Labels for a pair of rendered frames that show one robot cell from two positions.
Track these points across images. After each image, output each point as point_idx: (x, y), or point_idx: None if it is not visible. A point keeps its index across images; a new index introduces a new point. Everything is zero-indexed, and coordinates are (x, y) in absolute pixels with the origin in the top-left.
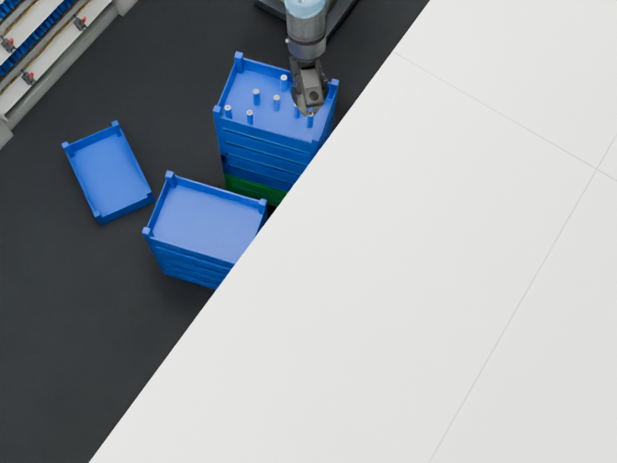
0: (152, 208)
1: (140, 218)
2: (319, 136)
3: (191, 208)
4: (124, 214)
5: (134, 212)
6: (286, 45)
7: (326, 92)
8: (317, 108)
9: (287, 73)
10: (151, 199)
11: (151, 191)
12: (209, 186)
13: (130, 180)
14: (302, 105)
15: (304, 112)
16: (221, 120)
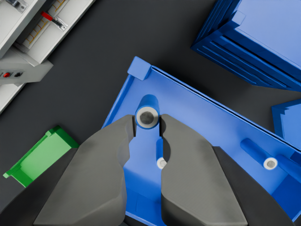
0: (275, 100)
1: (287, 93)
2: (129, 70)
3: None
4: (300, 99)
5: (290, 99)
6: None
7: (21, 205)
8: (118, 125)
9: (163, 223)
10: (277, 106)
11: (271, 115)
12: (298, 68)
13: (285, 127)
14: (187, 149)
15: (174, 120)
16: None
